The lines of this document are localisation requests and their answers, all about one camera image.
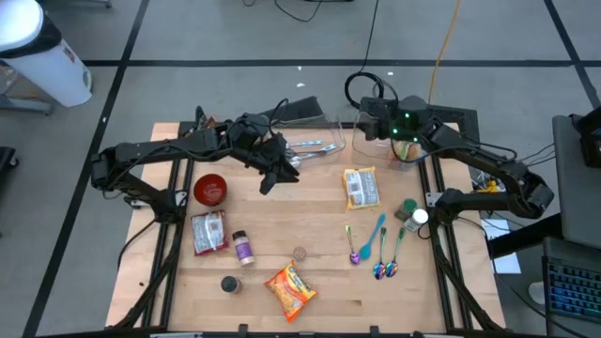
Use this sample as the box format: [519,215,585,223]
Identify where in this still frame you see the grey metal cart base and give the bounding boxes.
[0,91,55,116]

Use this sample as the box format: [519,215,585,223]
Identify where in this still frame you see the teal plastic spoon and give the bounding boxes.
[359,213,387,261]

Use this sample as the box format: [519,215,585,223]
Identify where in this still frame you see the black perforated computer case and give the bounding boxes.
[424,105,481,156]

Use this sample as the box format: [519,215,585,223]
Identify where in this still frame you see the red bowl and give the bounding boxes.
[193,173,228,207]

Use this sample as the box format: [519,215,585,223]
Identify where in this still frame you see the black lid spice jar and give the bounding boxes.
[220,275,243,295]

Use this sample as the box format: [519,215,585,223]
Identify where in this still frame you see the yellow ramen noodle packet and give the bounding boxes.
[343,166,382,211]

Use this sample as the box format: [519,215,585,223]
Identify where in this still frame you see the backlit keyboard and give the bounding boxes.
[542,236,601,325]

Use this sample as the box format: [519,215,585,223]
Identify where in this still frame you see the red ramen noodle packet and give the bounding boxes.
[190,209,230,257]

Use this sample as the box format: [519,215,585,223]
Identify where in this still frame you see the white computer mouse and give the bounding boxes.
[528,280,547,306]

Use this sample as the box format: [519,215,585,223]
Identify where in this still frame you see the white trash can black liner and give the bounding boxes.
[0,0,94,108]

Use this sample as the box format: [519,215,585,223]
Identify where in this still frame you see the orange ramen noodle packet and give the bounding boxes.
[263,260,319,324]

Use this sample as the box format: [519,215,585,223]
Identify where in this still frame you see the green lid glass jar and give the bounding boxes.
[393,197,419,222]

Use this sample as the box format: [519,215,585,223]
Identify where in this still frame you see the black chair caster base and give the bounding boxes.
[0,146,20,171]

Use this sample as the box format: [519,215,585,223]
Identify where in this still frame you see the black flat floor panel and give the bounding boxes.
[262,96,325,124]

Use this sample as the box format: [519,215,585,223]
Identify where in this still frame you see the yellow cable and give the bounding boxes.
[426,0,464,105]

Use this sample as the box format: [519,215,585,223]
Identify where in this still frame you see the black floor cable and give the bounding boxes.
[344,0,400,110]
[241,0,358,23]

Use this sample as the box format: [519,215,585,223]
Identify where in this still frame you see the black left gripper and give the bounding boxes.
[241,133,301,196]

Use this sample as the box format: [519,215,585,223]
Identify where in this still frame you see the black desk support bar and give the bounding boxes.
[487,213,564,259]

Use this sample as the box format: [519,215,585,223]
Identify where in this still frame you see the purple label spice jar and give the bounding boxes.
[231,229,256,268]

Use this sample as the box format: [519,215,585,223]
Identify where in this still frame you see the clear plastic bin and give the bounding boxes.
[190,119,271,168]
[270,112,347,168]
[351,110,429,173]

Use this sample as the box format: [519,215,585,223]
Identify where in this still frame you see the white paper sheet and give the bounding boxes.
[479,218,522,276]

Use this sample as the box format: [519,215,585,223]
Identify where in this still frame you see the iridescent rainbow spoon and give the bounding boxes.
[373,226,388,281]
[385,226,407,279]

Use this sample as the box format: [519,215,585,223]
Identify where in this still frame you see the iridescent spoon purple bowl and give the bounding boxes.
[345,224,362,266]

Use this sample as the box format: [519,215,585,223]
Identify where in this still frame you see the black desk device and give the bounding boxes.
[570,106,601,169]

